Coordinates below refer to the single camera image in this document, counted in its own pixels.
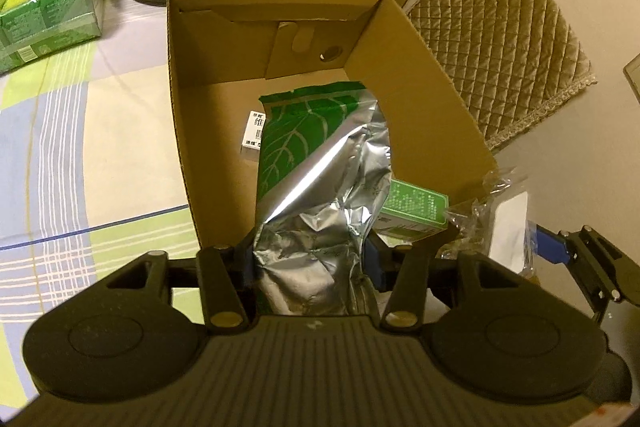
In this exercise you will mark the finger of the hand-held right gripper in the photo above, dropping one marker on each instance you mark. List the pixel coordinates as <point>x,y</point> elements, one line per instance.
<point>547,242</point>

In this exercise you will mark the checked tablecloth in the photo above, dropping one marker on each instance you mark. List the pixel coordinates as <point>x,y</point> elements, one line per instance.
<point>100,157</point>

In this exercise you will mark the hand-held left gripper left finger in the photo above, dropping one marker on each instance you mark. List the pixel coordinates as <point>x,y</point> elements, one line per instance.
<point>235,267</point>

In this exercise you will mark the clear plastic container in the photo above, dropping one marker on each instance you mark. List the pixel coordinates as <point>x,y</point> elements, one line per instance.
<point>510,227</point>

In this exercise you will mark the beige wall plate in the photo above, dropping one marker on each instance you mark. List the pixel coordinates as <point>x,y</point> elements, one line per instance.
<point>634,77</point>

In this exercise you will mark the silver green foil bag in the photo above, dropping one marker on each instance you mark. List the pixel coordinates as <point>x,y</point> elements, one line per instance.
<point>310,227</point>

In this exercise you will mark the small white green medicine box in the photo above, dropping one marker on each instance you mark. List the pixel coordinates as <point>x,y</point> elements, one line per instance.
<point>252,132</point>

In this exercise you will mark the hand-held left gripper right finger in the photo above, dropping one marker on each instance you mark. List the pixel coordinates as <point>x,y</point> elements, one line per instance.
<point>372,257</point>

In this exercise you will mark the brown cardboard box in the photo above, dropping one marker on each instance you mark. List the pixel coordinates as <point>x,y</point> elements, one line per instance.
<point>215,132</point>

